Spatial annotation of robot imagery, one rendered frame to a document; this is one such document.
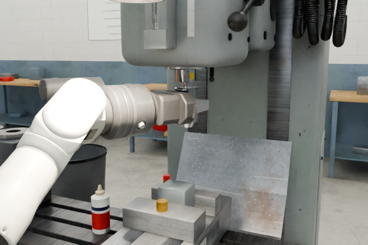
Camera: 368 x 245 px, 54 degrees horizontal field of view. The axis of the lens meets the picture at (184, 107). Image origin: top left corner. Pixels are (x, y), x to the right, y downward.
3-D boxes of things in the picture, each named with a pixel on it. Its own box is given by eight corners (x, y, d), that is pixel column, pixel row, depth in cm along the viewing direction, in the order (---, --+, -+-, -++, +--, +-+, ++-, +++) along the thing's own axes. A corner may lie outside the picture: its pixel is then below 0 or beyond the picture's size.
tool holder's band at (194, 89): (203, 92, 68) (203, 87, 68) (180, 93, 66) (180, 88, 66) (193, 90, 72) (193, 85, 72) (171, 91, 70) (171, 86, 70)
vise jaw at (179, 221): (194, 243, 63) (194, 222, 62) (122, 226, 69) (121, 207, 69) (206, 228, 68) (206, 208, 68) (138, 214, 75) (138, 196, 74)
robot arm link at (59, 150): (114, 93, 53) (70, 157, 43) (94, 125, 59) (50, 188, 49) (76, 68, 52) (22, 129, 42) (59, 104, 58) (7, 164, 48)
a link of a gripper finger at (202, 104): (206, 112, 70) (182, 115, 66) (206, 95, 69) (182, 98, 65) (212, 113, 69) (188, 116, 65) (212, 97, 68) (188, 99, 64)
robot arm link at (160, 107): (197, 83, 62) (141, 86, 54) (196, 137, 63) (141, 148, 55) (154, 79, 71) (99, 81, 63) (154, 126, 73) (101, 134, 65)
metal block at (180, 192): (184, 221, 70) (184, 191, 69) (157, 215, 73) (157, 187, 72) (194, 210, 75) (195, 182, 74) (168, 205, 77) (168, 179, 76)
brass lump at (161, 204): (164, 213, 66) (164, 204, 66) (154, 211, 67) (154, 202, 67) (170, 208, 68) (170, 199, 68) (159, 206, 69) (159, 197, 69)
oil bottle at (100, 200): (103, 236, 79) (101, 188, 78) (88, 232, 81) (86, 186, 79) (113, 228, 83) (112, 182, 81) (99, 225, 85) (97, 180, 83)
